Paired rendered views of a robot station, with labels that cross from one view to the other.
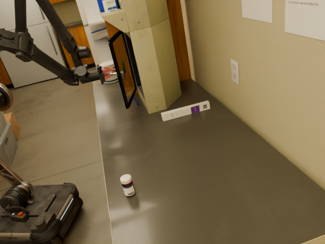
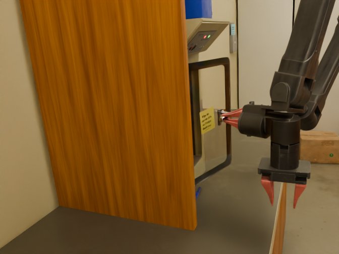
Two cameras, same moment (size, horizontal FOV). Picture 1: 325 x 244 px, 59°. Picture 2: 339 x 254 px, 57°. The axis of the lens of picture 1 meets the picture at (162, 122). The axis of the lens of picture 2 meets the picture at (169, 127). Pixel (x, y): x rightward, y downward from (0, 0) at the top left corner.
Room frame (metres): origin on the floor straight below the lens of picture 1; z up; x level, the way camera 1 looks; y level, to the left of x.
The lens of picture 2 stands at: (2.53, 0.60, 1.47)
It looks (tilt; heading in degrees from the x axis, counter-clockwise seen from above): 16 degrees down; 214
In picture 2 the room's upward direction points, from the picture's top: 4 degrees counter-clockwise
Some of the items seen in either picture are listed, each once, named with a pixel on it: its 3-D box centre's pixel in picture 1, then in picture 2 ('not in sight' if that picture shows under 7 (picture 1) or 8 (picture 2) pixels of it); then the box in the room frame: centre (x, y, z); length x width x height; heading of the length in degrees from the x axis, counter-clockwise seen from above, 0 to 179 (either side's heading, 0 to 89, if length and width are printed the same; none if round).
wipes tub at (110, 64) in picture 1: (110, 71); not in sight; (2.24, 0.33, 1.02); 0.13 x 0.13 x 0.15
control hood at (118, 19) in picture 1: (112, 21); (200, 37); (1.64, 0.15, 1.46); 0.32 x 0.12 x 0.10; 9
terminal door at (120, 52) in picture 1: (124, 68); (204, 122); (1.64, 0.16, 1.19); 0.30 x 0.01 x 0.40; 169
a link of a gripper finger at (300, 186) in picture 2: not in sight; (288, 187); (1.89, 0.47, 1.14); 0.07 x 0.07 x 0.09; 9
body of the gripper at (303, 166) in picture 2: (78, 64); (284, 156); (1.89, 0.46, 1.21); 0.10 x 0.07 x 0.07; 99
